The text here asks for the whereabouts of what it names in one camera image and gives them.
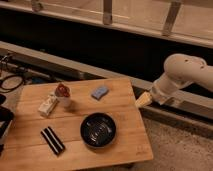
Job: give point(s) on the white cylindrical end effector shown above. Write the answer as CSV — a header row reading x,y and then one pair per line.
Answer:
x,y
144,100

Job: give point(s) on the black ceramic bowl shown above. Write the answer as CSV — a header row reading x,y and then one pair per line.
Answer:
x,y
98,130

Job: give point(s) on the black white striped block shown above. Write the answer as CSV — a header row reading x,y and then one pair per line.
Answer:
x,y
53,141

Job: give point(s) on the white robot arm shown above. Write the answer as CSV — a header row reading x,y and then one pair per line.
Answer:
x,y
180,71

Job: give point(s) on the blue sponge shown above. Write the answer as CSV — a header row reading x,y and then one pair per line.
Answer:
x,y
99,92

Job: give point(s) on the white cup with red object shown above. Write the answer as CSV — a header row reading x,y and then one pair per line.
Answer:
x,y
62,93

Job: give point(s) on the white cardboard box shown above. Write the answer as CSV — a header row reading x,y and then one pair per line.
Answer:
x,y
48,105

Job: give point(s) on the black device at left edge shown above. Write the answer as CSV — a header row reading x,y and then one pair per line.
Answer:
x,y
6,117

